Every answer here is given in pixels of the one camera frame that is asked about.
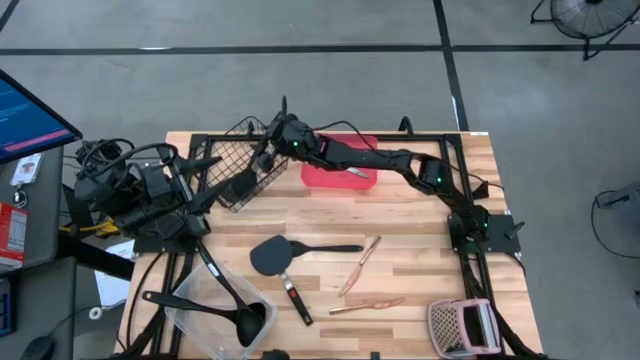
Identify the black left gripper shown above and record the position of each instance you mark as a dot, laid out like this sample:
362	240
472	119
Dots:
180	200

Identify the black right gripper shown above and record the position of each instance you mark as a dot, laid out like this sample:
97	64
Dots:
295	137

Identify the all-black solid turner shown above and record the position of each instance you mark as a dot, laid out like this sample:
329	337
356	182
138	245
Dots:
245	183

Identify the silver butter knife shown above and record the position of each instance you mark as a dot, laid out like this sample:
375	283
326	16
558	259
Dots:
357	173

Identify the black slotted turner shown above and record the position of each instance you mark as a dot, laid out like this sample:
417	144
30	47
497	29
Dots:
330	248

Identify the rose gold tongs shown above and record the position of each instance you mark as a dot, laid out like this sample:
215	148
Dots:
367	254

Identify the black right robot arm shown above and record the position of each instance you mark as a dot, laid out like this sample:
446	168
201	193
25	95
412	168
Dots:
380	159

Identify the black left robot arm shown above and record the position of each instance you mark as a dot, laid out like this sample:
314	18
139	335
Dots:
130	200

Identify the red plastic container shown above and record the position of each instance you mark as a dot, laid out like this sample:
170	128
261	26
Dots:
330	180

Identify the white paper sheet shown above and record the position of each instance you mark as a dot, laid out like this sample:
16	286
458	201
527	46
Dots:
112	290

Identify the clear plastic container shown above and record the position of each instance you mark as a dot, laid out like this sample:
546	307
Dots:
210	336

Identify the white tape roll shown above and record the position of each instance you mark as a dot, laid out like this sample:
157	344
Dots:
95	313

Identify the white badge card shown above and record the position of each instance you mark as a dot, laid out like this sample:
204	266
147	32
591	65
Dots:
27	170

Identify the wooden spatula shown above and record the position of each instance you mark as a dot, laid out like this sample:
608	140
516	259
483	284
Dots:
370	304

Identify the blue screen computer monitor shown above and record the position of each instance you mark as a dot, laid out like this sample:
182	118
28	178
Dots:
30	125

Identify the small black object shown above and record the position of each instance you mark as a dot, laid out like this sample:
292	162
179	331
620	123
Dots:
276	355

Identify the grey desk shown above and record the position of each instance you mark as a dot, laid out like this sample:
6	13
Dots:
45	300

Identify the red printed box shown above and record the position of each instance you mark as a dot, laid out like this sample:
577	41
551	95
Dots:
12	235

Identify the black computer mouse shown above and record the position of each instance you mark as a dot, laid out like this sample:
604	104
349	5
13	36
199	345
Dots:
36	349

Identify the pink utensil caddy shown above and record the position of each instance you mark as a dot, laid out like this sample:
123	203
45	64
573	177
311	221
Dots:
445	327

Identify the black keyboard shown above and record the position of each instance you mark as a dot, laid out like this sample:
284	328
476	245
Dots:
4	315

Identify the black floor fan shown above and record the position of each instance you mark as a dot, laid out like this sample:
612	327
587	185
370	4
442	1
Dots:
590	20

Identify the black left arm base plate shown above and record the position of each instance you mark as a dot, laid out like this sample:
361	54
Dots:
150	246

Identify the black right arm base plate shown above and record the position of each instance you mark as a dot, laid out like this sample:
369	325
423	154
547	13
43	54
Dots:
505	242

